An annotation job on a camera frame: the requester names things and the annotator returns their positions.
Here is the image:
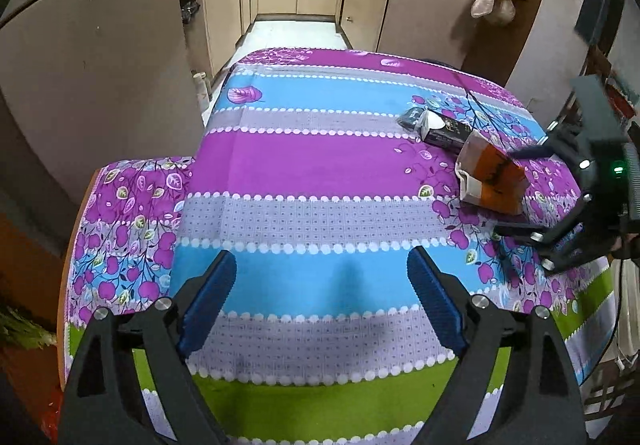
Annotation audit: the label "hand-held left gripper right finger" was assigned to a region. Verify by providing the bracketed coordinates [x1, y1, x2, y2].
[406, 247, 586, 445]

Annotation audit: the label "brown wooden cabinet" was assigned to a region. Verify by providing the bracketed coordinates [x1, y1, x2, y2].
[0, 210, 66, 426]

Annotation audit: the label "black carton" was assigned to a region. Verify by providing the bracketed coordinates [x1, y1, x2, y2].
[417, 110, 478, 150]

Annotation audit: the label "striped floral tablecloth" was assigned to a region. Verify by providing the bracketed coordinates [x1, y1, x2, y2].
[59, 47, 618, 445]

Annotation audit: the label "black plastic bags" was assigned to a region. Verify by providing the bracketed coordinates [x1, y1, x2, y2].
[177, 0, 201, 26]

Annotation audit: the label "green leafy plant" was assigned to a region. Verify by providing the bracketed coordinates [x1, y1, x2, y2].
[0, 307, 58, 351]

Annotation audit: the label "red plastic bag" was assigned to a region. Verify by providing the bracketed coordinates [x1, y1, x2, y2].
[42, 405, 63, 445]

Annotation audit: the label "clear plastic bottle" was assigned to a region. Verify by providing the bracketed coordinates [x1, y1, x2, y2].
[192, 71, 213, 110]

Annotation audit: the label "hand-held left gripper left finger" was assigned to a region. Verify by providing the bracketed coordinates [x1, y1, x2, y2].
[59, 249, 238, 445]

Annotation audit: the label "small dark blue packet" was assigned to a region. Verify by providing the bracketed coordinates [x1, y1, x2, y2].
[397, 106, 426, 130]

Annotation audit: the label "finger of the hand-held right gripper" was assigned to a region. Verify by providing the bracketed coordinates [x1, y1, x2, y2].
[505, 122, 598, 176]
[492, 190, 621, 276]

